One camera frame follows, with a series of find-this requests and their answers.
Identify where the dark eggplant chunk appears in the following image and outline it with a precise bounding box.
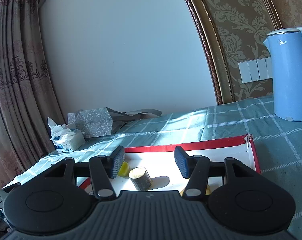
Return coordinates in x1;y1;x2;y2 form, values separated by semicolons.
128;167;152;191

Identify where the yellow bell pepper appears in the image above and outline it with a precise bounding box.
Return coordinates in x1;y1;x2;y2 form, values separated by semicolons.
186;184;211;197

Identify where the light blue electric kettle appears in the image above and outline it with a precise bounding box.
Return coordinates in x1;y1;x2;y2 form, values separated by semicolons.
264;27;302;121

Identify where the teal plaid tablecloth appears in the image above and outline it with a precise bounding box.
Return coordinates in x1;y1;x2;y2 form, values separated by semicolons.
2;96;302;239

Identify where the white tissue pack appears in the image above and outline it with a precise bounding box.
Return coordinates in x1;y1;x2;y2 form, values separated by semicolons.
47;118;85;153

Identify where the gold ornate wall frame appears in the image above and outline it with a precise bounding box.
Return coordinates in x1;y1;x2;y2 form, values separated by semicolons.
185;0;282;105

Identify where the small green tomato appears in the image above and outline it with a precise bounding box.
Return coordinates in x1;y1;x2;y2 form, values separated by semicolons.
118;161;130;177

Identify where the red shallow cardboard box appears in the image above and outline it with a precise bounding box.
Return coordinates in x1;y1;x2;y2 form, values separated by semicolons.
76;133;262;198

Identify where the brown patterned curtain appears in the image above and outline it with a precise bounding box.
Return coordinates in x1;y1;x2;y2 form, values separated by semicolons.
0;0;64;188

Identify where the grey patterned gift bag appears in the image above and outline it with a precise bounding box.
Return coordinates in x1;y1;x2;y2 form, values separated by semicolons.
67;107;162;139

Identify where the white wall switch panel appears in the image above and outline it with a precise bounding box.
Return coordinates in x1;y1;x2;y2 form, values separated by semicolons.
238;57;273;83

